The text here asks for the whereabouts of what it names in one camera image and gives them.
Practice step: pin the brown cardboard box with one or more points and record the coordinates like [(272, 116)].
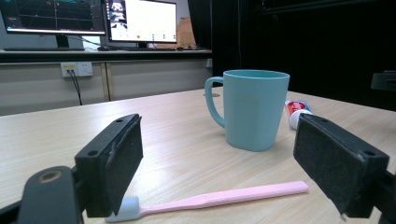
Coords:
[(186, 34)]

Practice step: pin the dark round table grommet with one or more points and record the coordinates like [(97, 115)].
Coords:
[(211, 95)]

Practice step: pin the teal cup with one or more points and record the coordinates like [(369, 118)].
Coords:
[(252, 118)]

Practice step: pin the white-screen monitor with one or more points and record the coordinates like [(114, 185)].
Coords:
[(149, 21)]

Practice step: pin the black curtain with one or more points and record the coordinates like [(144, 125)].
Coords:
[(311, 46)]

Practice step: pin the wide dark-screen monitor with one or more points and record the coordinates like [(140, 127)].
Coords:
[(53, 15)]

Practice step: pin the grey device on stand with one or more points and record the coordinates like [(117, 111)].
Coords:
[(384, 81)]

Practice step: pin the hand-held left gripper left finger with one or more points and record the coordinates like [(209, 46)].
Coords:
[(106, 161)]

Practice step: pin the toothpaste tube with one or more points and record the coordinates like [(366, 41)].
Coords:
[(295, 110)]

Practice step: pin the pink toothbrush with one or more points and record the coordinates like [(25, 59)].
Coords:
[(218, 197)]

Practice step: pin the dark desk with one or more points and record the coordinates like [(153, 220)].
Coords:
[(93, 56)]

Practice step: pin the white wall socket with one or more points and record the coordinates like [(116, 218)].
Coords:
[(81, 69)]

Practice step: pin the black keyboard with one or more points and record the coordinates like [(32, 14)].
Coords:
[(146, 48), (43, 49)]

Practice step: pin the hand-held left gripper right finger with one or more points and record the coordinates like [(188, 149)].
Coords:
[(336, 161)]

